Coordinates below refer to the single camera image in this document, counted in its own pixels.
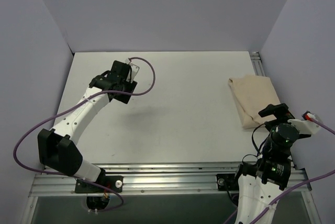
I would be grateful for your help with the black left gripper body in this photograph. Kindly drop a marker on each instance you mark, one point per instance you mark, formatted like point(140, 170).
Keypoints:
point(126, 91)

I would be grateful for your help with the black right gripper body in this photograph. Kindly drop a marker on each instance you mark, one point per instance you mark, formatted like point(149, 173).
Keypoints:
point(274, 109)

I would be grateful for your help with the beige cloth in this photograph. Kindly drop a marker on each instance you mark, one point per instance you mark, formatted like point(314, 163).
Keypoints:
point(252, 94)

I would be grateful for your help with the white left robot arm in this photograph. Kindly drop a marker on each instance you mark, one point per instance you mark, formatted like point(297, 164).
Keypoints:
point(57, 146)

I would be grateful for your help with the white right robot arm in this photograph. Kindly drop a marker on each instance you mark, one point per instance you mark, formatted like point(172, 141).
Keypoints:
point(260, 183)

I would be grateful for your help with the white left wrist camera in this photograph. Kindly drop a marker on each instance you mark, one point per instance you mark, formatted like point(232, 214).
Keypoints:
point(133, 71)

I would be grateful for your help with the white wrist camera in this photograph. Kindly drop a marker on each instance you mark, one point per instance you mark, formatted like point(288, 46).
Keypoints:
point(133, 71)
point(304, 125)

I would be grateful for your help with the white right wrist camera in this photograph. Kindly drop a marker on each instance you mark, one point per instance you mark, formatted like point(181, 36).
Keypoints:
point(304, 125)

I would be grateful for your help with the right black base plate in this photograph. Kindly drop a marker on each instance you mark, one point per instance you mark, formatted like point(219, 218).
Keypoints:
point(227, 181)

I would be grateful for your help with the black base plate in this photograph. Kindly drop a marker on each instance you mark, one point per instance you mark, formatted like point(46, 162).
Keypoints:
point(115, 183)
point(227, 181)

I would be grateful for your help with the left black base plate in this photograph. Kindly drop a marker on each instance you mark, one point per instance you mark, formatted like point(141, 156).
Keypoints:
point(115, 183)

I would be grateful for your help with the aluminium rail frame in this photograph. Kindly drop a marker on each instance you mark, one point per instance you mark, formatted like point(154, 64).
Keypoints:
point(179, 133)

